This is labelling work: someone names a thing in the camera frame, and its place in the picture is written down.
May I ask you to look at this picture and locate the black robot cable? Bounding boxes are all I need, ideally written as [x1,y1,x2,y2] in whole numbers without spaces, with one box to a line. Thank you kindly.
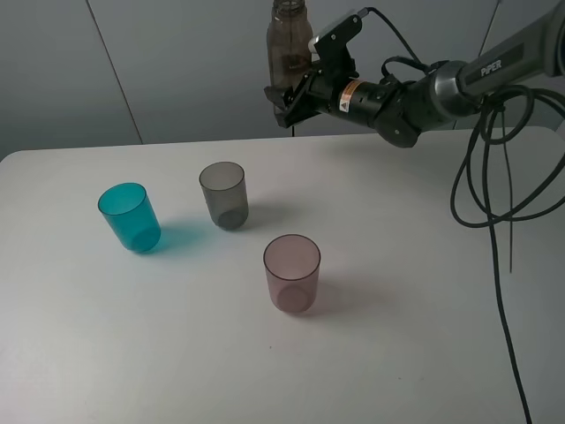
[359,6,565,424]

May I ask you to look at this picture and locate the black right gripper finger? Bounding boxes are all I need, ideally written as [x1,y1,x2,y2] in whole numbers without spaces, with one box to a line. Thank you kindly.
[276,93,322,129]
[264,71,316,110]

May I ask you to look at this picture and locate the grey translucent plastic cup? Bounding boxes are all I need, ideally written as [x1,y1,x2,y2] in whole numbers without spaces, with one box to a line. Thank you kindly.
[199,162,249,231]

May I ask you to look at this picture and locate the smoky translucent water bottle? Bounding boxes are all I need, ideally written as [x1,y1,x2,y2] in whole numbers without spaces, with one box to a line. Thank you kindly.
[264,0,313,113]

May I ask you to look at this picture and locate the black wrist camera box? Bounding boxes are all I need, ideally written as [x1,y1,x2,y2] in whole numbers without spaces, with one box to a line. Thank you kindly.
[308,11,362,75]

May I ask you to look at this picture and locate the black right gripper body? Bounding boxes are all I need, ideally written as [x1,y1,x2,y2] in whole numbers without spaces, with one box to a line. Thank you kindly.
[304,71,387,128]

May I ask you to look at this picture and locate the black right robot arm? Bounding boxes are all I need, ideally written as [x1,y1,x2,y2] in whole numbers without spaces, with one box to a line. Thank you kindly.
[265,2,564,148]

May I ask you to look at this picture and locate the teal plastic cup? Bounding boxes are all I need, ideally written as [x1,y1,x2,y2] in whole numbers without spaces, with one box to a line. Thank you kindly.
[97,182,162,254]

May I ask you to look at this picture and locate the pink translucent plastic cup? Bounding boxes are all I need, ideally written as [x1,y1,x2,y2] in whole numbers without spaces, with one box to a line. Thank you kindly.
[262,234,321,314]

